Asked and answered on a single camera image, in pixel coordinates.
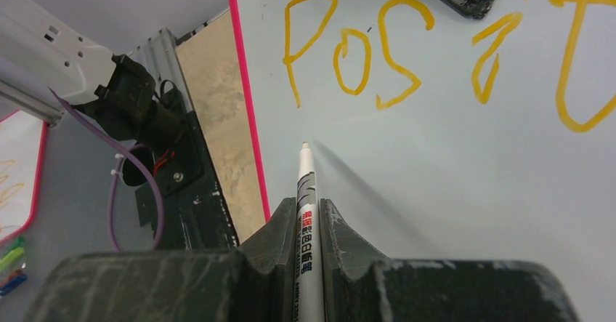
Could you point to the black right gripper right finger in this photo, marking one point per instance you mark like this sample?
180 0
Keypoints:
363 284

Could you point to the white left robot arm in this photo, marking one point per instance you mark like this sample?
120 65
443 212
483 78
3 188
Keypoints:
114 90

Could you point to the white whiteboard marker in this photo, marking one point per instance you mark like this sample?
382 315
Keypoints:
308 304

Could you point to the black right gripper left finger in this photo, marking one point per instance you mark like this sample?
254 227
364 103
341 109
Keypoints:
251 282

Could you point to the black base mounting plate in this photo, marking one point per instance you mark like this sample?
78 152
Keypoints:
187 190

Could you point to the coloured markers off table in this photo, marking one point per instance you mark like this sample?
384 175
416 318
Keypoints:
13 265

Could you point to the red framed whiteboard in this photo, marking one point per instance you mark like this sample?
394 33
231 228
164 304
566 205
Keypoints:
442 137

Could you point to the aluminium frame rail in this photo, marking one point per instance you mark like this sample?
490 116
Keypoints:
75 67

